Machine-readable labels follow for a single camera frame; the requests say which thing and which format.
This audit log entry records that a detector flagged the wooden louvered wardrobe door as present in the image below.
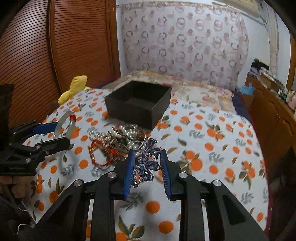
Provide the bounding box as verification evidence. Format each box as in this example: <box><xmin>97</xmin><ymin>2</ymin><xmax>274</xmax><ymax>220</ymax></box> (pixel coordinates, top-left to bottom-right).
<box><xmin>1</xmin><ymin>1</ymin><xmax>120</xmax><ymax>127</ymax></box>

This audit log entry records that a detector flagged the circle pattern sheer curtain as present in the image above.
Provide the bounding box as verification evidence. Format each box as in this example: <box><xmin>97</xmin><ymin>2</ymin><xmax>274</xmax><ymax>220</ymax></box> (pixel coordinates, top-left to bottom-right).
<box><xmin>119</xmin><ymin>1</ymin><xmax>249</xmax><ymax>89</ymax></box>

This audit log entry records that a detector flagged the white earphone cable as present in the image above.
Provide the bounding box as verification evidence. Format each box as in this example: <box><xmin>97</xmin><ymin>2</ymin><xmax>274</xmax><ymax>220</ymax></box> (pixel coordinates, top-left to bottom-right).
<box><xmin>16</xmin><ymin>206</ymin><xmax>32</xmax><ymax>235</ymax></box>

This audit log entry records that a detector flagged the purple rhinestone hair comb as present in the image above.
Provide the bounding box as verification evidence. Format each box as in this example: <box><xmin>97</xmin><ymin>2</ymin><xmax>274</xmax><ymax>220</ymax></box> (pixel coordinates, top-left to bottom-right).
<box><xmin>112</xmin><ymin>124</ymin><xmax>162</xmax><ymax>188</ymax></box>

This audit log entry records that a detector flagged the yellow plush toy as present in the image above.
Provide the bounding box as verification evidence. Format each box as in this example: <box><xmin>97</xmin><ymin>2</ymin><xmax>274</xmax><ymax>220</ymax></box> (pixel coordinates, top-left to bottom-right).
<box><xmin>58</xmin><ymin>75</ymin><xmax>90</xmax><ymax>106</ymax></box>

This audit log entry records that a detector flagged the red cord bracelet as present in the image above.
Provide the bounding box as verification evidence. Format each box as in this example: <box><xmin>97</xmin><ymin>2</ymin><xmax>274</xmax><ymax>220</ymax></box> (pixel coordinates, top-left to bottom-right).
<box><xmin>90</xmin><ymin>138</ymin><xmax>123</xmax><ymax>167</ymax></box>

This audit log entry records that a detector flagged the wooden side cabinet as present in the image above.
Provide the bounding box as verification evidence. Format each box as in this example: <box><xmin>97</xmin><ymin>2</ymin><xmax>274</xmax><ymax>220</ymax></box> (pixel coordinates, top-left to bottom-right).
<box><xmin>245</xmin><ymin>75</ymin><xmax>295</xmax><ymax>170</ymax></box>

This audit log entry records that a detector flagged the blue tissue bag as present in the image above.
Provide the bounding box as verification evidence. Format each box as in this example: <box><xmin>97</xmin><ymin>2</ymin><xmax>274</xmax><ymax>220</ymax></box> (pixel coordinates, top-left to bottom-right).
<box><xmin>237</xmin><ymin>83</ymin><xmax>255</xmax><ymax>95</ymax></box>

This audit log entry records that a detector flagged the floral quilt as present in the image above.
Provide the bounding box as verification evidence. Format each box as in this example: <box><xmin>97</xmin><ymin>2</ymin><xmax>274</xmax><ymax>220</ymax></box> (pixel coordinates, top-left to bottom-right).
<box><xmin>102</xmin><ymin>70</ymin><xmax>236</xmax><ymax>113</ymax></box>

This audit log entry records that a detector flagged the orange print bed sheet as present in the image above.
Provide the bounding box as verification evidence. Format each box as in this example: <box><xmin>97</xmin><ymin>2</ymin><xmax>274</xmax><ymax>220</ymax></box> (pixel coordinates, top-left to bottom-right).
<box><xmin>24</xmin><ymin>89</ymin><xmax>268</xmax><ymax>240</ymax></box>

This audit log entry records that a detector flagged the white pearl necklace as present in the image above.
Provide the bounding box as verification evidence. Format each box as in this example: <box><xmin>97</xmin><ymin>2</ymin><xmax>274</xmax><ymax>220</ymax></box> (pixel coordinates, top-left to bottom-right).
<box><xmin>89</xmin><ymin>123</ymin><xmax>149</xmax><ymax>160</ymax></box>

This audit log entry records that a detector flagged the black jewelry box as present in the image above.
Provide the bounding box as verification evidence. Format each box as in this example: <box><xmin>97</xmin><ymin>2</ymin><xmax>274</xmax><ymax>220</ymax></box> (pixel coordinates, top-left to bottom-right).
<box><xmin>105</xmin><ymin>81</ymin><xmax>171</xmax><ymax>130</ymax></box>

